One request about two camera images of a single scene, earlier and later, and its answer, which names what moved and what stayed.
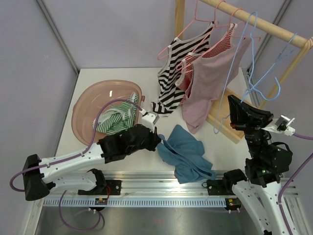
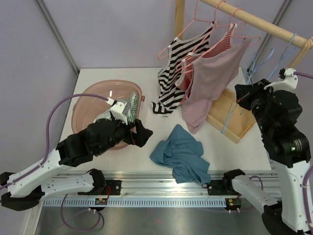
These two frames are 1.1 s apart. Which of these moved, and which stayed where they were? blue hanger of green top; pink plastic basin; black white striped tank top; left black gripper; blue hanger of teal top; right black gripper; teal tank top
Moved: blue hanger of green top; teal tank top; right black gripper; blue hanger of teal top; left black gripper
Stayed: pink plastic basin; black white striped tank top
